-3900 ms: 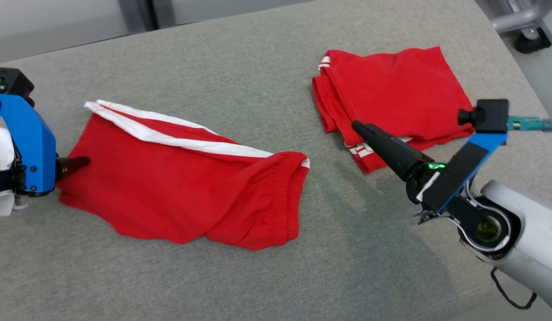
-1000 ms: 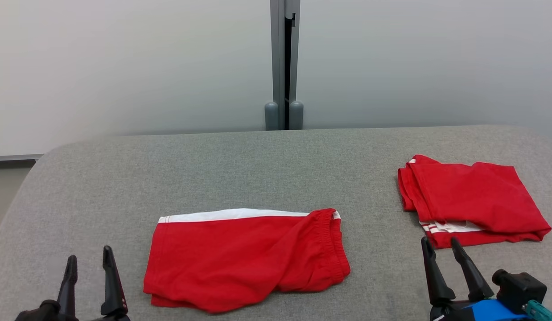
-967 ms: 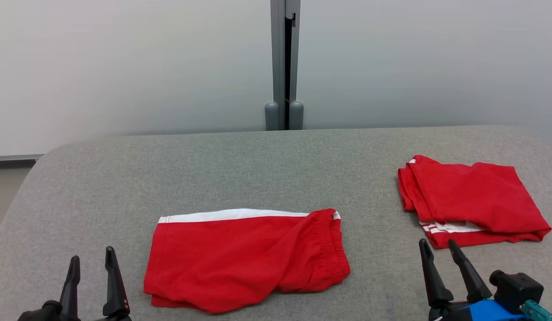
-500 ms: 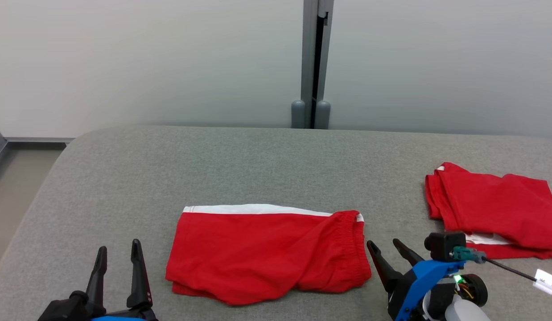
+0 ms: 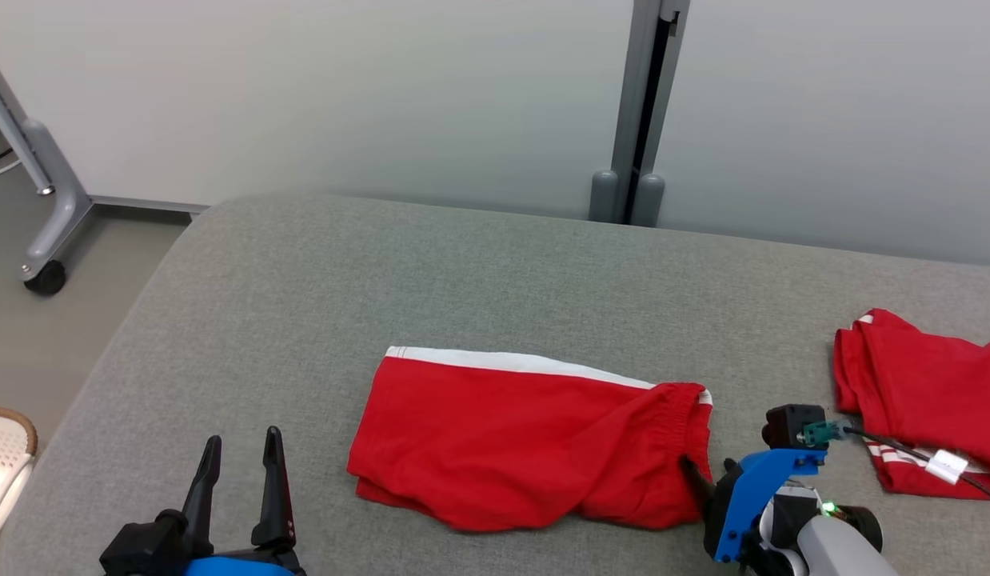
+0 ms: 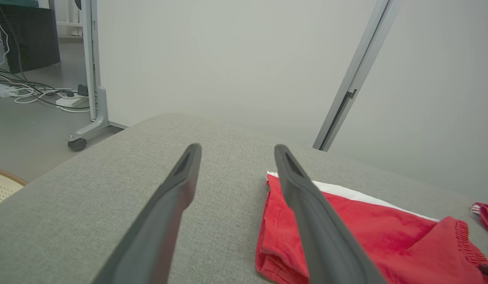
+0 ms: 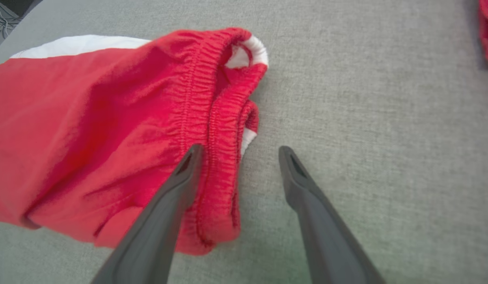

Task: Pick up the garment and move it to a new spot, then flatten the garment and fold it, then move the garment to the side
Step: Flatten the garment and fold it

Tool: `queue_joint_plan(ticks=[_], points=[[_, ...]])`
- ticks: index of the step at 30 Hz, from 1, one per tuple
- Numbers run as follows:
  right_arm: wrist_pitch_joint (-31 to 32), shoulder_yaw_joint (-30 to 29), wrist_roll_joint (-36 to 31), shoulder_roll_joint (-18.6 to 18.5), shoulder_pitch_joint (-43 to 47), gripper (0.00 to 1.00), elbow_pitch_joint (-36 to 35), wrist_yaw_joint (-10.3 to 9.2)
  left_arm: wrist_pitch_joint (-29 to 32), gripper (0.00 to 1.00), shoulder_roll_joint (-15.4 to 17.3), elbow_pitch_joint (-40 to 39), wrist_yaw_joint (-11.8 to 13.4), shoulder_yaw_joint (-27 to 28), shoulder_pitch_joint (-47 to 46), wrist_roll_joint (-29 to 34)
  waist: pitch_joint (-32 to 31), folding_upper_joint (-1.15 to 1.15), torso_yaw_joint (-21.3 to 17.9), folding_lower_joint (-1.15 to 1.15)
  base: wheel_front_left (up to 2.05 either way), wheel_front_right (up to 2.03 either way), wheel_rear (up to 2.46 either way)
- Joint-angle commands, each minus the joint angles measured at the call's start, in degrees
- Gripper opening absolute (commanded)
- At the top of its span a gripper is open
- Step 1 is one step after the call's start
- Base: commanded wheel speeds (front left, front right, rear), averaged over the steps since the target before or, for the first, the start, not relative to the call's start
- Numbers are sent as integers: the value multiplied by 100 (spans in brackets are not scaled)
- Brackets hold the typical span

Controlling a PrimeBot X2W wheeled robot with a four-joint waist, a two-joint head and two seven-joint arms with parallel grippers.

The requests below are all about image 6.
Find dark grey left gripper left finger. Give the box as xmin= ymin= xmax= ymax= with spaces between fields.
xmin=92 ymin=143 xmax=203 ymax=284

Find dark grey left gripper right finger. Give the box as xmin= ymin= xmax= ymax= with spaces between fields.
xmin=274 ymin=144 xmax=386 ymax=284

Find red Bulls 23 jersey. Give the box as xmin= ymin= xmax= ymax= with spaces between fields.
xmin=470 ymin=202 xmax=488 ymax=239

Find red shorts with white stripes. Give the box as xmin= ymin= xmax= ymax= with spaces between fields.
xmin=255 ymin=170 xmax=488 ymax=284

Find grey partition stand with caster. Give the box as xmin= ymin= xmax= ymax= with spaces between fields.
xmin=66 ymin=0 xmax=129 ymax=153

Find beige woven basket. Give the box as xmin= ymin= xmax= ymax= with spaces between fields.
xmin=0 ymin=166 xmax=29 ymax=208

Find dark cabinet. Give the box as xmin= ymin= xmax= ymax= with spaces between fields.
xmin=0 ymin=4 xmax=61 ymax=74

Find green-edged table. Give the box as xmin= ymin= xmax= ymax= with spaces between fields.
xmin=0 ymin=0 xmax=40 ymax=9

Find grey metal partition post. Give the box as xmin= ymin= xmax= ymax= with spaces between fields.
xmin=313 ymin=0 xmax=402 ymax=153

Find tangle of floor cables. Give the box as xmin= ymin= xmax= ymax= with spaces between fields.
xmin=0 ymin=8 xmax=91 ymax=115

